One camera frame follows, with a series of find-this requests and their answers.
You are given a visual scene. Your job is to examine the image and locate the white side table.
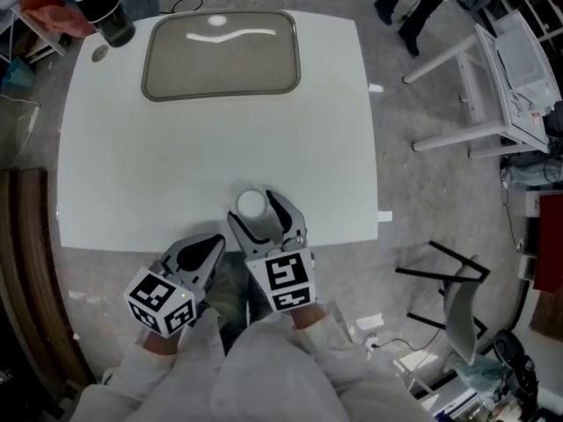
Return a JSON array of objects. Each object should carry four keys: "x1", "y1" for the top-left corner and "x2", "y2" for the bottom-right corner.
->
[{"x1": 403, "y1": 10, "x2": 563, "y2": 161}]

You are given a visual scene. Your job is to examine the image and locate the person's right forearm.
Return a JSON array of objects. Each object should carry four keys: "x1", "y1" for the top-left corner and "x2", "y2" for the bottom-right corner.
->
[{"x1": 219, "y1": 303, "x2": 435, "y2": 422}]

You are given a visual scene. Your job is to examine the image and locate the orange cloth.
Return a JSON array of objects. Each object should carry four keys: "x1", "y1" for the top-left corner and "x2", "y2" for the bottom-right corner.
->
[{"x1": 20, "y1": 0, "x2": 96, "y2": 40}]

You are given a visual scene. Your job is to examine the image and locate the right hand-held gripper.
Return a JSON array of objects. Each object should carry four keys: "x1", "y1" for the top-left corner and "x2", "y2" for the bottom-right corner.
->
[{"x1": 227, "y1": 190, "x2": 318, "y2": 314}]

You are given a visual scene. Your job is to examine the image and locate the black lidded jar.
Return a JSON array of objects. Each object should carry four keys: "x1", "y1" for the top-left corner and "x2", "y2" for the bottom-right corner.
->
[{"x1": 71, "y1": 0, "x2": 135, "y2": 48}]

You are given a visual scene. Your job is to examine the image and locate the teal bag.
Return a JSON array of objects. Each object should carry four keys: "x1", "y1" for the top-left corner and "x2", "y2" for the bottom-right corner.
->
[{"x1": 0, "y1": 57, "x2": 37, "y2": 91}]

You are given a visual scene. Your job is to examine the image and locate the white wall shelf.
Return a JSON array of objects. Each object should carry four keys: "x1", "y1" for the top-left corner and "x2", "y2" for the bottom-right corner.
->
[{"x1": 505, "y1": 0, "x2": 563, "y2": 44}]

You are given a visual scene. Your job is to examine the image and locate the red box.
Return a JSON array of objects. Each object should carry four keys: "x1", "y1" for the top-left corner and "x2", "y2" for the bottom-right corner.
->
[{"x1": 531, "y1": 193, "x2": 563, "y2": 295}]

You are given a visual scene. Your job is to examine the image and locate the white power cable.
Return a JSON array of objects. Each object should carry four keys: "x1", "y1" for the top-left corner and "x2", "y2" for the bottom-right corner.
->
[{"x1": 0, "y1": 92, "x2": 41, "y2": 167}]

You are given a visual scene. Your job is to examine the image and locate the person's left forearm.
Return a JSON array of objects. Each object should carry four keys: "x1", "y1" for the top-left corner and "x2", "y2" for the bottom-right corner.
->
[{"x1": 69, "y1": 309, "x2": 230, "y2": 422}]

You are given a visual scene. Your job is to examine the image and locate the white chair with black frame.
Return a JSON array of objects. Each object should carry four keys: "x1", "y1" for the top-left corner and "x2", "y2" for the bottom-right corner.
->
[{"x1": 394, "y1": 239, "x2": 492, "y2": 368}]

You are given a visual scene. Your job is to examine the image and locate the white shelf rack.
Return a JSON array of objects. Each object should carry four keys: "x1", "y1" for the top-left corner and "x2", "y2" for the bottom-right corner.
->
[{"x1": 0, "y1": 2, "x2": 68, "y2": 65}]

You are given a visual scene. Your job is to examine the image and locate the black floor cable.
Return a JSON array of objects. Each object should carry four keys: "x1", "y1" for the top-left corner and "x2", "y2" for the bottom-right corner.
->
[{"x1": 366, "y1": 326, "x2": 443, "y2": 356}]

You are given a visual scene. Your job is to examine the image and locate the white cup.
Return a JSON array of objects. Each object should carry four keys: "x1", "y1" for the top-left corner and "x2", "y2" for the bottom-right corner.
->
[{"x1": 236, "y1": 188, "x2": 268, "y2": 220}]

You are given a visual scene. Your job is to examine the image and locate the teal cloth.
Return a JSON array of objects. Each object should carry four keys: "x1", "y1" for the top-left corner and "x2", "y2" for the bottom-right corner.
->
[{"x1": 504, "y1": 160, "x2": 556, "y2": 189}]

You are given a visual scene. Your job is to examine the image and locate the grey rectangular dish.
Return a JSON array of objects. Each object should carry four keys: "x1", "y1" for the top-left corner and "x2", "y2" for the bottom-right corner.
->
[{"x1": 141, "y1": 10, "x2": 302, "y2": 103}]

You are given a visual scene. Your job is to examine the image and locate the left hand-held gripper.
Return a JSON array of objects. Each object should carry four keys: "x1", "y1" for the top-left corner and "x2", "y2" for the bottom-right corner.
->
[{"x1": 123, "y1": 234, "x2": 226, "y2": 338}]

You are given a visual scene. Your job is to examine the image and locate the person's legs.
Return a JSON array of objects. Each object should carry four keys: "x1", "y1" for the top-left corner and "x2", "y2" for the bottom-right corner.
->
[{"x1": 202, "y1": 252, "x2": 267, "y2": 353}]

